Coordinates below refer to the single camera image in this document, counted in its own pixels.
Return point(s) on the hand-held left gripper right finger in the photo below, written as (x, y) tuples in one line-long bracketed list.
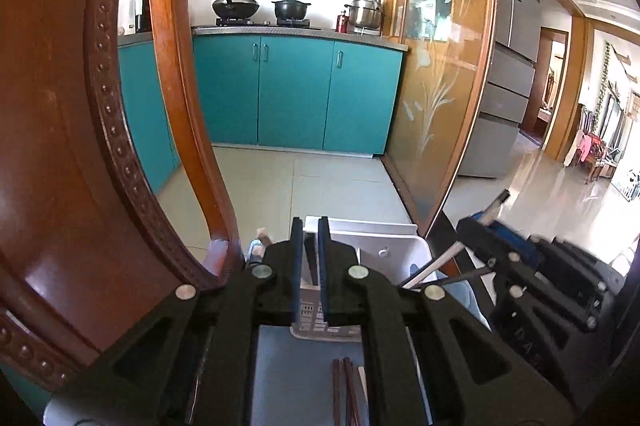
[(324, 276)]

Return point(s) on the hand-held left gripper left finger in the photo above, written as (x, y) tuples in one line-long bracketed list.
[(297, 276)]

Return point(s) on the carved wooden chair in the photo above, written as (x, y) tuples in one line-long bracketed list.
[(50, 156)]

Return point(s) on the wood framed glass door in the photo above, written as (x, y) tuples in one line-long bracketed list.
[(440, 71)]

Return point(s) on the stainless steel pot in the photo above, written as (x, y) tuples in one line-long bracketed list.
[(364, 12)]

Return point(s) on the pink cloth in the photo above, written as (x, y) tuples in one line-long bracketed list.
[(585, 148)]

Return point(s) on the red bottle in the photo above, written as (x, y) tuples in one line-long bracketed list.
[(342, 22)]

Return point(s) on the beige chopstick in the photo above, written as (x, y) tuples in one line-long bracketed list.
[(450, 256)]

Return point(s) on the black cooking pot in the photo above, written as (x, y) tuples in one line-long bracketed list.
[(290, 9)]

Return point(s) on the teal base cabinet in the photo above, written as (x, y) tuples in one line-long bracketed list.
[(295, 96), (145, 106)]

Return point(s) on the black wok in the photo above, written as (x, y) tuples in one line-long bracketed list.
[(235, 6)]

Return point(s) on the white plastic utensil basket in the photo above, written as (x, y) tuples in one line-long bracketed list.
[(380, 251)]

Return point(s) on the silver refrigerator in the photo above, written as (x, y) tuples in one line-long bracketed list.
[(510, 56)]

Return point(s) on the pile of chopsticks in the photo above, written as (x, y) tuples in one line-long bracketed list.
[(345, 391)]

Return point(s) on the white appliance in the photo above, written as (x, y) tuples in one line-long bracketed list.
[(131, 6)]

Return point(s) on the gas stove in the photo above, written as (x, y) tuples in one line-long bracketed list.
[(270, 23)]

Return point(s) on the dark brown chopstick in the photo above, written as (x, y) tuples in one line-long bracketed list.
[(470, 273)]

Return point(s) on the brown wooden door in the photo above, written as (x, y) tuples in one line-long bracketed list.
[(542, 91)]

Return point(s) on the green vine garland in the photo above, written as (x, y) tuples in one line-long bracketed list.
[(602, 76)]

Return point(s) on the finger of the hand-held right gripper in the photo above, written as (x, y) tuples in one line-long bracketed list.
[(510, 233), (480, 241)]

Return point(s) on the dark wooden dining chairs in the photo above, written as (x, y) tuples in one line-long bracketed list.
[(597, 151)]

